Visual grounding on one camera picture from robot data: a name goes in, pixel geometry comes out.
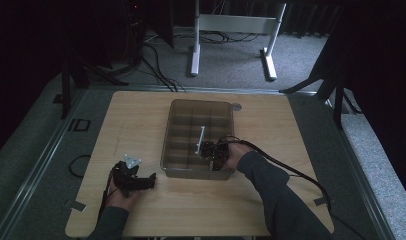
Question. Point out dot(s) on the black metal stand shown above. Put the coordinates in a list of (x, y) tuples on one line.
[(338, 106), (66, 93)]

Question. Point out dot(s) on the person's left hand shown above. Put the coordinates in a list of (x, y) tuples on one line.
[(121, 200)]

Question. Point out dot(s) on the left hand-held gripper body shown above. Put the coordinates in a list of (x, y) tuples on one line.
[(124, 180)]

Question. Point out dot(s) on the dark computer tower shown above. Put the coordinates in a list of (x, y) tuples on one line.
[(134, 33)]

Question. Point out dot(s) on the clear brown compartment box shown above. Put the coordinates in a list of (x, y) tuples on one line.
[(187, 133)]

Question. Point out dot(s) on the grey tape piece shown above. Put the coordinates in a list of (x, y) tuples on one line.
[(321, 201), (76, 205)]

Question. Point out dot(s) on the person's right hand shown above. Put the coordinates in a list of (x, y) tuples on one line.
[(239, 155)]

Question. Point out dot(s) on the small black floor plate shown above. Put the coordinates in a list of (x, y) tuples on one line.
[(57, 99)]

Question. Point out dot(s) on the round silver disc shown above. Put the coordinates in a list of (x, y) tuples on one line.
[(237, 107)]

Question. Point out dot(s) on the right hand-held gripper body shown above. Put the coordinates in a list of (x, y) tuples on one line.
[(216, 151)]

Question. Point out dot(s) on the white desk frame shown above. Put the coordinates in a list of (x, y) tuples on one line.
[(237, 24)]

